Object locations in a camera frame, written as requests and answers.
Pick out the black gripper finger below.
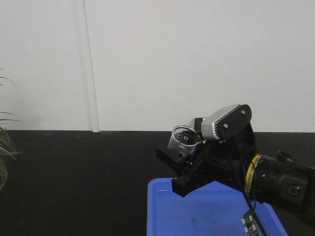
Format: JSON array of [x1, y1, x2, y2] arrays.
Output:
[[156, 146, 192, 176], [172, 147, 209, 197]]

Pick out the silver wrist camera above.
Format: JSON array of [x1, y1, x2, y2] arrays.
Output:
[[201, 104, 252, 141]]

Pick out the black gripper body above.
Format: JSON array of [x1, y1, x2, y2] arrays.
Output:
[[191, 124, 256, 192]]

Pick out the clear glass beaker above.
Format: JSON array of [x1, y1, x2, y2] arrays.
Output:
[[167, 125, 201, 156]]

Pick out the black camera cable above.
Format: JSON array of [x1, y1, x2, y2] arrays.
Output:
[[227, 140, 268, 236]]

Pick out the green circuit board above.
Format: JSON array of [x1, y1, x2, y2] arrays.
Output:
[[242, 209, 260, 236]]

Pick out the blue plastic tray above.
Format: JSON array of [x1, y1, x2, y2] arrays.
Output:
[[147, 177, 288, 236]]

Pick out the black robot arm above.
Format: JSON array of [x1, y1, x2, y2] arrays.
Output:
[[156, 125, 315, 227]]

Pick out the green spider plant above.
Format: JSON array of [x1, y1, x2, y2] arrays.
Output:
[[0, 68, 27, 191]]

